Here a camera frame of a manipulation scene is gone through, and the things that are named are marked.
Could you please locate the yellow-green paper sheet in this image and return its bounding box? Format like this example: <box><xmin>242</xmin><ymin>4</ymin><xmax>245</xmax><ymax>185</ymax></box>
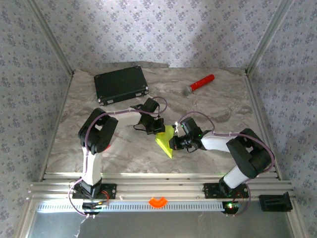
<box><xmin>155</xmin><ymin>125</ymin><xmax>175</xmax><ymax>159</ymax></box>

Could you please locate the black hard case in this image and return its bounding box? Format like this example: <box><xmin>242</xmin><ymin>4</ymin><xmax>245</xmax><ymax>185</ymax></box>
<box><xmin>93</xmin><ymin>65</ymin><xmax>150</xmax><ymax>107</ymax></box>

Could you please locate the red toy microphone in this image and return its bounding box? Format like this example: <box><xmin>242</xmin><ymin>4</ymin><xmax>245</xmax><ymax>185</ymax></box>
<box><xmin>182</xmin><ymin>74</ymin><xmax>215</xmax><ymax>96</ymax></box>

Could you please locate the small black circuit board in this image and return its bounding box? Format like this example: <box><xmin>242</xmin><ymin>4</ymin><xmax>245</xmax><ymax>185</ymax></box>
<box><xmin>222</xmin><ymin>201</ymin><xmax>240</xmax><ymax>214</ymax></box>
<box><xmin>82</xmin><ymin>201</ymin><xmax>109</xmax><ymax>215</ymax></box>

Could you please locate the black plastic holder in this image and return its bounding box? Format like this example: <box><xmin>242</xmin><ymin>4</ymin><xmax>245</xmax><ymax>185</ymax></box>
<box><xmin>258</xmin><ymin>192</ymin><xmax>293</xmax><ymax>212</ymax></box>

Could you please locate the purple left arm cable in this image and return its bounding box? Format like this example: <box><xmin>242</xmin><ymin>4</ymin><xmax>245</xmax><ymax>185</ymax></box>
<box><xmin>68</xmin><ymin>96</ymin><xmax>168</xmax><ymax>219</ymax></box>

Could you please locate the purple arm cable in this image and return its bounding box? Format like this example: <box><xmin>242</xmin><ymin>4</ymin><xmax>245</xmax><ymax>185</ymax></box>
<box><xmin>177</xmin><ymin>111</ymin><xmax>275</xmax><ymax>216</ymax></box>
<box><xmin>68</xmin><ymin>96</ymin><xmax>168</xmax><ymax>219</ymax></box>

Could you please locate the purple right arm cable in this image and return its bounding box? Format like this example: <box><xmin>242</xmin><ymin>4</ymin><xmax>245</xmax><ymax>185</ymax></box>
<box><xmin>177</xmin><ymin>111</ymin><xmax>275</xmax><ymax>216</ymax></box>

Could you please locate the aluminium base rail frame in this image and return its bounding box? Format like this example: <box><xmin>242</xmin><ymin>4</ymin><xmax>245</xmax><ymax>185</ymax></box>
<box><xmin>27</xmin><ymin>173</ymin><xmax>297</xmax><ymax>201</ymax></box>

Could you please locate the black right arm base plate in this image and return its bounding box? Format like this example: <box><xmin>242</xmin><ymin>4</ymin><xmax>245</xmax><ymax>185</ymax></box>
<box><xmin>203</xmin><ymin>182</ymin><xmax>250</xmax><ymax>199</ymax></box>

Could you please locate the orange half-ring piece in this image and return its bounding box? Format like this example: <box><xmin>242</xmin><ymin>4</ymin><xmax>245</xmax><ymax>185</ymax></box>
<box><xmin>148</xmin><ymin>197</ymin><xmax>168</xmax><ymax>208</ymax></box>

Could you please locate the slotted grey cable duct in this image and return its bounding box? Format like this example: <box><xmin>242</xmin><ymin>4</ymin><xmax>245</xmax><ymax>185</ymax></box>
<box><xmin>37</xmin><ymin>201</ymin><xmax>228</xmax><ymax>213</ymax></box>

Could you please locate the aluminium side rail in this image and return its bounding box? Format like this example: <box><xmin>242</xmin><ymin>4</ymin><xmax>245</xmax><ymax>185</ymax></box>
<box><xmin>39</xmin><ymin>73</ymin><xmax>75</xmax><ymax>180</ymax></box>
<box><xmin>244</xmin><ymin>70</ymin><xmax>283</xmax><ymax>179</ymax></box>

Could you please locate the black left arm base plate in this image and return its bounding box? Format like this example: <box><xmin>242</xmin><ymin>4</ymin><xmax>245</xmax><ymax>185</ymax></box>
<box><xmin>71</xmin><ymin>182</ymin><xmax>117</xmax><ymax>200</ymax></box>

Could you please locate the aluminium frame post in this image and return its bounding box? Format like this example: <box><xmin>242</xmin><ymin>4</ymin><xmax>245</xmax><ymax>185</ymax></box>
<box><xmin>24</xmin><ymin>0</ymin><xmax>75</xmax><ymax>76</ymax></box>
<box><xmin>245</xmin><ymin>0</ymin><xmax>295</xmax><ymax>75</ymax></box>

